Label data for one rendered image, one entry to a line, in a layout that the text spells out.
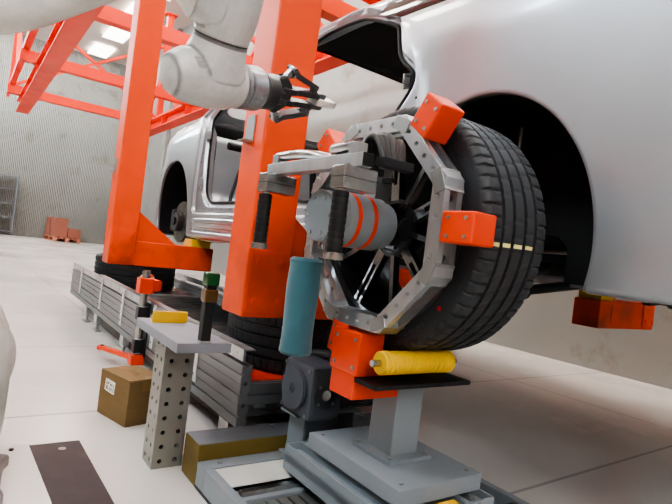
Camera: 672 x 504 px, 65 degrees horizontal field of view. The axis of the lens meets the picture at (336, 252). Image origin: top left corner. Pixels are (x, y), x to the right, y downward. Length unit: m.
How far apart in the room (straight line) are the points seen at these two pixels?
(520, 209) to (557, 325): 4.28
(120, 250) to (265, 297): 1.93
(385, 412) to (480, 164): 0.72
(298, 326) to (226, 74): 0.68
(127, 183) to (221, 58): 2.60
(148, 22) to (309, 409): 2.78
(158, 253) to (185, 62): 2.70
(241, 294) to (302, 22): 0.92
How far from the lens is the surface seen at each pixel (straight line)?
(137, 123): 3.61
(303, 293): 1.38
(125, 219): 3.55
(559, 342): 5.53
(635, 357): 5.23
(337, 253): 1.09
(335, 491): 1.52
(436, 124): 1.26
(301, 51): 1.86
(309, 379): 1.67
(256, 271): 1.71
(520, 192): 1.32
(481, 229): 1.13
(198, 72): 1.00
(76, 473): 1.15
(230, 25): 1.00
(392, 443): 1.51
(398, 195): 1.44
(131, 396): 2.22
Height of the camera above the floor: 0.76
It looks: level
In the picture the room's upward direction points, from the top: 7 degrees clockwise
